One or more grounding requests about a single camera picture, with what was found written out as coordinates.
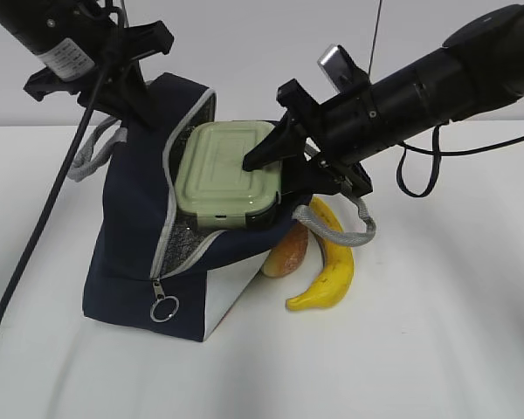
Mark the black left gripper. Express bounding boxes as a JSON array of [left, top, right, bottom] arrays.
[[24, 21, 174, 129]]

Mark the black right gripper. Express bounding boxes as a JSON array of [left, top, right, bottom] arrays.
[[242, 79, 385, 231]]

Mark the green lid glass container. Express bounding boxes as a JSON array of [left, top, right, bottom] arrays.
[[174, 120, 281, 230]]

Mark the brown bread roll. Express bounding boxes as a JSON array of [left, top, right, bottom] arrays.
[[261, 223, 308, 278]]

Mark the yellow banana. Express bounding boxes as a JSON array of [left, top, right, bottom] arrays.
[[286, 197, 355, 312]]

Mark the navy blue lunch bag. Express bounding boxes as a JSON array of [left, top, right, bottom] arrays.
[[67, 72, 376, 342]]

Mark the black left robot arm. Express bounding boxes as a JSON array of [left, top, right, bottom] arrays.
[[0, 0, 174, 128]]

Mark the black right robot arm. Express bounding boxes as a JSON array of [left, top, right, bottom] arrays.
[[242, 4, 524, 197]]

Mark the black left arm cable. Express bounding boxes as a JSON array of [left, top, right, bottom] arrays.
[[0, 0, 128, 367]]

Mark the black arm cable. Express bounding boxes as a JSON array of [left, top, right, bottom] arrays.
[[0, 0, 128, 367], [396, 117, 524, 198]]

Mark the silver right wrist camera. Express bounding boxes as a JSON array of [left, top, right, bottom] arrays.
[[317, 45, 369, 93]]

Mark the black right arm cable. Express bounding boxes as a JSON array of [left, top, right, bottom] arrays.
[[396, 117, 524, 198]]

